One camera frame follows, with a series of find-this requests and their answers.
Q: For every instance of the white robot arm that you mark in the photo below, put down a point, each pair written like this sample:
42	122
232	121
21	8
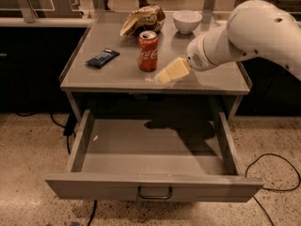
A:
254	29

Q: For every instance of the grey metal cabinet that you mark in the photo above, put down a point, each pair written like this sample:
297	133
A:
122	75

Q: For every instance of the white bowl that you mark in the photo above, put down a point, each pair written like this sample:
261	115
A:
187	21

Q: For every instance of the brown chip bag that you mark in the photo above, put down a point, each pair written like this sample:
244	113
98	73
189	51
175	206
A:
147	18

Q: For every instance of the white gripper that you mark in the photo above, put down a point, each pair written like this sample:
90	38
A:
197	55

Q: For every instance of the white horizontal rail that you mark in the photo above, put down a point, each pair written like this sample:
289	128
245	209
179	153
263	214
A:
45	22

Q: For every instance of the black drawer handle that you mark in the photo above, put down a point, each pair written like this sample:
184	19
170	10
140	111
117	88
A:
154	193

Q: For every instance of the red coke can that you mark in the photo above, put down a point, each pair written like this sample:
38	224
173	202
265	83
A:
148	41

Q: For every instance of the dark blue snack bar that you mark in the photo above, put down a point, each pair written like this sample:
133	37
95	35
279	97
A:
102	58

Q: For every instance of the open grey top drawer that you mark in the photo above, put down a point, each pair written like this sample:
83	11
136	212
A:
112	157

